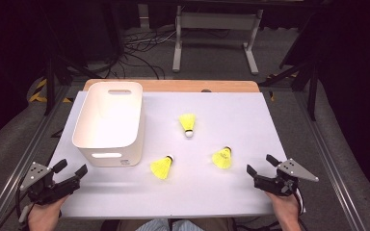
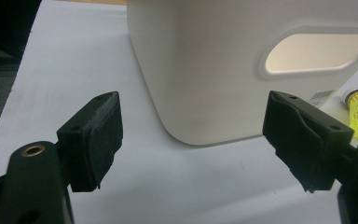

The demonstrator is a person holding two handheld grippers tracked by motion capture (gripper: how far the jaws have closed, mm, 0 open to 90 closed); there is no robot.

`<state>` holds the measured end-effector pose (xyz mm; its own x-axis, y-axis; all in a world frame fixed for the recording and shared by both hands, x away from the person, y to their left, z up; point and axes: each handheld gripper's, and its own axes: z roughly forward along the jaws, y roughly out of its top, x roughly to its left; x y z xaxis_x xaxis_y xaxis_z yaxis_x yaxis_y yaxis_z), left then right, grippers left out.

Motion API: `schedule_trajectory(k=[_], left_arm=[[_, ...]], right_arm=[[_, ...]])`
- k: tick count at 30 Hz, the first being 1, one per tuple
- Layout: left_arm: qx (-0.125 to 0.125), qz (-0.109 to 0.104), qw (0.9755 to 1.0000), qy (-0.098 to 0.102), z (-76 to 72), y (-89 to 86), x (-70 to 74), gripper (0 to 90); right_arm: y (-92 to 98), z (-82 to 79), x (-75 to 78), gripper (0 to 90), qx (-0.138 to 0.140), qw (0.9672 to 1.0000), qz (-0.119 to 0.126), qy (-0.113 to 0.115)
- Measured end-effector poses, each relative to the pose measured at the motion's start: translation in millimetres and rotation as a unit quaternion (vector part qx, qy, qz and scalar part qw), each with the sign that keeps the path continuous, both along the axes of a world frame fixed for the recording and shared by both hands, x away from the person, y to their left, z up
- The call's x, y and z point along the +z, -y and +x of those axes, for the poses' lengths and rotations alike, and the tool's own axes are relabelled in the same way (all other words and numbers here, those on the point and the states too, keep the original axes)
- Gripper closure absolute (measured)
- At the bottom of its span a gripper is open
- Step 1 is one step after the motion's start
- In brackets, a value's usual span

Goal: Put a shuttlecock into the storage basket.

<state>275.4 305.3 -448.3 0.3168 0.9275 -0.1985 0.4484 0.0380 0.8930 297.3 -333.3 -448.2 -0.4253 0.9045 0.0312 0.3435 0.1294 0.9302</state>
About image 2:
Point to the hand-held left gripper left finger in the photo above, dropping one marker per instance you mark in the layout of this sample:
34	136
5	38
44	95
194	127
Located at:
90	146

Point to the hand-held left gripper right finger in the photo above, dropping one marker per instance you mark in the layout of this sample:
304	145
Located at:
307	143

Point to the white plastic storage bin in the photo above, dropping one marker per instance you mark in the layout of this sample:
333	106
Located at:
199	77

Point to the white table cover sheet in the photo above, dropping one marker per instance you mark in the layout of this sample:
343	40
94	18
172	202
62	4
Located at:
167	186

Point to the dark curtain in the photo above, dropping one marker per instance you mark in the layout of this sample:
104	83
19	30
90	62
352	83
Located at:
0	18

